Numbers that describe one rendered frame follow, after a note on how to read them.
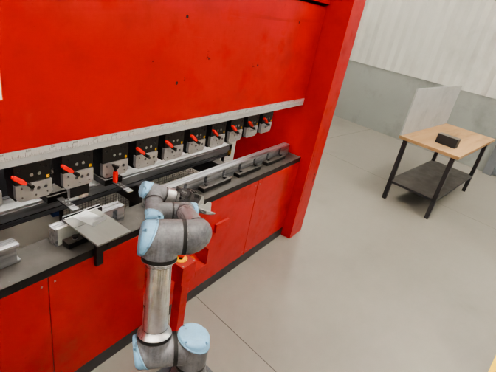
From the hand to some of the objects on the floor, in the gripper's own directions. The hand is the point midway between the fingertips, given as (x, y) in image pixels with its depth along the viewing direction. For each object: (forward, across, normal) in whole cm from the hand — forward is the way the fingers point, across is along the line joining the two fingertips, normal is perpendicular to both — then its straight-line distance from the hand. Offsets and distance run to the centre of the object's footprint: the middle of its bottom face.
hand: (209, 211), depth 181 cm
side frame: (+163, +168, +34) cm, 236 cm away
